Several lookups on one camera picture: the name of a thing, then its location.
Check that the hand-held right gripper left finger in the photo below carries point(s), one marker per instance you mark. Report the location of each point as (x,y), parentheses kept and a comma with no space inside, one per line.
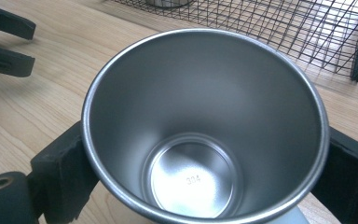
(63,174)

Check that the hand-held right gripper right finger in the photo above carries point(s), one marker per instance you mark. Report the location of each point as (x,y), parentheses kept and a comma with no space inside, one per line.
(351,183)

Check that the white mug with steel inside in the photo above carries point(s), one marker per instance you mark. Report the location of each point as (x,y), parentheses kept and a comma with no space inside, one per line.
(199,124)

